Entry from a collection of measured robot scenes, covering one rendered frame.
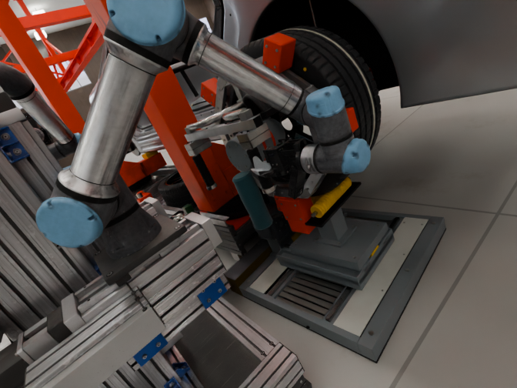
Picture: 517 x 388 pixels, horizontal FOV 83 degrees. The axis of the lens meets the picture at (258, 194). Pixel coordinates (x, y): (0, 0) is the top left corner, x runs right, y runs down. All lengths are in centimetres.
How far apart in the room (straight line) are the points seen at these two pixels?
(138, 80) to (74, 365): 58
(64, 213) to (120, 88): 26
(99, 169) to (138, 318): 34
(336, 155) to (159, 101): 101
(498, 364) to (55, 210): 132
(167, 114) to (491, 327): 155
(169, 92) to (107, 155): 92
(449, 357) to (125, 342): 105
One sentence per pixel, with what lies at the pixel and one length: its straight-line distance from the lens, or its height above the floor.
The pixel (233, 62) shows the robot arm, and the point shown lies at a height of 113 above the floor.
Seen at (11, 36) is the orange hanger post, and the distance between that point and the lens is 347.
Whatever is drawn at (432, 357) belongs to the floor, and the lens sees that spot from 133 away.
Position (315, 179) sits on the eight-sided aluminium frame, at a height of 67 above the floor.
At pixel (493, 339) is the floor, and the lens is 138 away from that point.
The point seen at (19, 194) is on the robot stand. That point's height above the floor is 106.
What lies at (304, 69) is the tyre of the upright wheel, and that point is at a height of 103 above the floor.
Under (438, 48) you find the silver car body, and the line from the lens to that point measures 122.
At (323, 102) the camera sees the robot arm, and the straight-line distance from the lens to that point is 63.
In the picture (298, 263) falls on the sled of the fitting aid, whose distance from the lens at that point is 157.
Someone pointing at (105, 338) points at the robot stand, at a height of 73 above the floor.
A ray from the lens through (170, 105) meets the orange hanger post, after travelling 150.
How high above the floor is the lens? 111
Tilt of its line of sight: 22 degrees down
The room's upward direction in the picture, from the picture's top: 24 degrees counter-clockwise
